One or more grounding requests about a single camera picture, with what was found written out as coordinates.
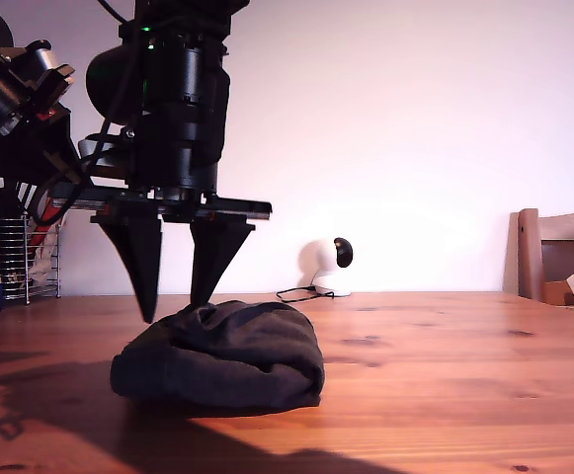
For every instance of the wooden chair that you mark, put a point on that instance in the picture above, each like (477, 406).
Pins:
(528, 247)

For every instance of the orange-brown box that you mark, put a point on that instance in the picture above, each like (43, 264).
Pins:
(558, 292)

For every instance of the white round security camera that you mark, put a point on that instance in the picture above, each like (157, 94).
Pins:
(345, 252)

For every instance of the dark grey underwear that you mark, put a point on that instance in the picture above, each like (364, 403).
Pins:
(227, 360)

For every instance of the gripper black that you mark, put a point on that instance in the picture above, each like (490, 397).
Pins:
(178, 173)
(0, 103)

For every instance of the red paper packet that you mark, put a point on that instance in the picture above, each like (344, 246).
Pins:
(49, 217)

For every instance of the black brush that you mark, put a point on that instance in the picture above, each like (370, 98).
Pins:
(10, 202)

